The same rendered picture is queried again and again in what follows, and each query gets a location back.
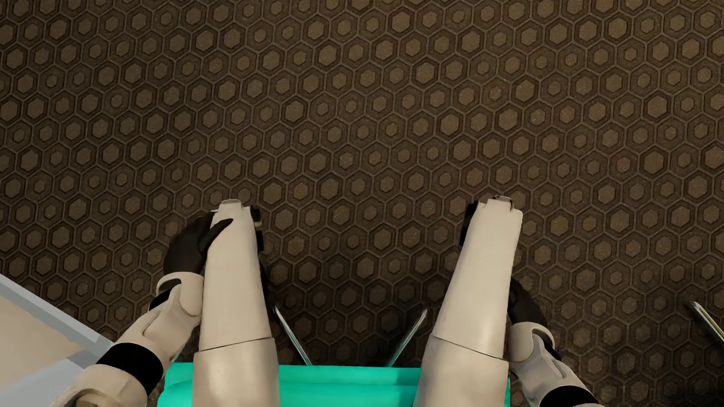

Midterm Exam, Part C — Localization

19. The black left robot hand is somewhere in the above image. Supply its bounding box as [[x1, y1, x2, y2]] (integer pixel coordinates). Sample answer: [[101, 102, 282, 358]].
[[164, 214, 234, 277]]

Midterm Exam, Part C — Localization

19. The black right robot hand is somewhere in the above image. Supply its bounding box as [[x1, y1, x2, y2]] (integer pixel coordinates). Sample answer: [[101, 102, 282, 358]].
[[507, 278, 548, 329]]

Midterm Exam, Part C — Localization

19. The teal chair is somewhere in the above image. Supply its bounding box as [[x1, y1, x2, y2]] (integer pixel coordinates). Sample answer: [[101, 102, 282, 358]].
[[156, 306, 511, 407]]

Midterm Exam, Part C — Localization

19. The white right robot leg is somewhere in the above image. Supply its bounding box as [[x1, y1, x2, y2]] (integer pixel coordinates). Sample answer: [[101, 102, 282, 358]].
[[413, 196, 524, 407]]

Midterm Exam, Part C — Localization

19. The white robot leg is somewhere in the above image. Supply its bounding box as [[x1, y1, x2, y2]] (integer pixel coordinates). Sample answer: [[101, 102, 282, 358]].
[[413, 196, 524, 407], [191, 199, 281, 407]]

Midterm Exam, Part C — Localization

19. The white left robot leg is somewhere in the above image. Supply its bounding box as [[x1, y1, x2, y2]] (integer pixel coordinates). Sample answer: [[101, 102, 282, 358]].
[[191, 199, 281, 407]]

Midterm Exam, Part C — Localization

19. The chrome furniture leg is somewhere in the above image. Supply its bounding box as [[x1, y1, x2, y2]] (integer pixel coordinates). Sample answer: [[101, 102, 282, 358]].
[[690, 301, 724, 344]]

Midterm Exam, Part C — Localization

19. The grey and beige table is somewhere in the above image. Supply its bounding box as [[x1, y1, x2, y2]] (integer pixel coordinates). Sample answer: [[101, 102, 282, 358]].
[[0, 273, 115, 407]]

